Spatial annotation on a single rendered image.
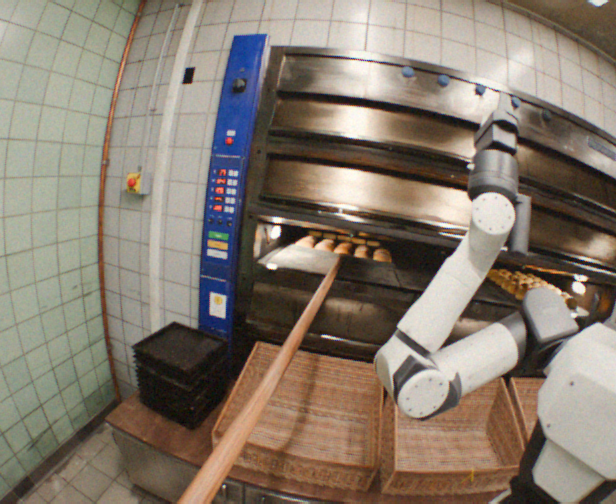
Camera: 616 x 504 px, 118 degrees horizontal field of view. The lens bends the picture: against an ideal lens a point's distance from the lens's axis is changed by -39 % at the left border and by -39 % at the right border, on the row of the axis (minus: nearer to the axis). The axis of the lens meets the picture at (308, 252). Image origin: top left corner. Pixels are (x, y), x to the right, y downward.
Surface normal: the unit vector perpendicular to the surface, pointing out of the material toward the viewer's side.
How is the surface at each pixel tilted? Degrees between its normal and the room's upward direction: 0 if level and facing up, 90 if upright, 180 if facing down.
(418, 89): 90
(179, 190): 90
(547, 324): 33
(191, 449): 0
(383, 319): 70
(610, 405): 90
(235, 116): 90
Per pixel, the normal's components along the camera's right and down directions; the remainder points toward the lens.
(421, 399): 0.08, 0.08
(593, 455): -0.92, -0.05
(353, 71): -0.17, 0.22
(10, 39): 0.98, 0.17
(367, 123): -0.11, -0.16
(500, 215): -0.43, -0.29
